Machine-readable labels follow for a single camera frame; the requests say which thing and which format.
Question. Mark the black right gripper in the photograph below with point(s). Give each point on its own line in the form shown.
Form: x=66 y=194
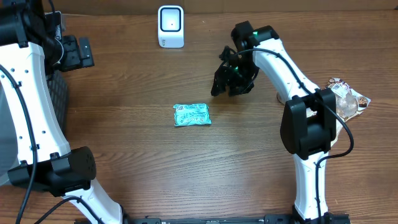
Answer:
x=224 y=80

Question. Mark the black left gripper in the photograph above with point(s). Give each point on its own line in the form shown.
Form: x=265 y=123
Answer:
x=75 y=61

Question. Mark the mint green wipes pack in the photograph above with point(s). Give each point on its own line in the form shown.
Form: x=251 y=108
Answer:
x=192 y=114

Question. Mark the brown snack bag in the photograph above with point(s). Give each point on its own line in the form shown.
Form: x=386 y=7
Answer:
x=349 y=103

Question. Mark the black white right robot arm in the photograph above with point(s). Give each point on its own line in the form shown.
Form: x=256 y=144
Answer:
x=309 y=120

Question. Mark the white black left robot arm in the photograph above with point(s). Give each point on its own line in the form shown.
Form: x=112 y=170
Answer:
x=34 y=53

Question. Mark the white barcode scanner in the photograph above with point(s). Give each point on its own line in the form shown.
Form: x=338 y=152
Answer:
x=171 y=26

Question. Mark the grey plastic basket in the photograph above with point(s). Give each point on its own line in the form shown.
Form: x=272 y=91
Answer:
x=59 y=96

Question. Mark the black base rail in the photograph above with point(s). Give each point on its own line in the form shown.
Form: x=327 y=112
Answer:
x=217 y=221

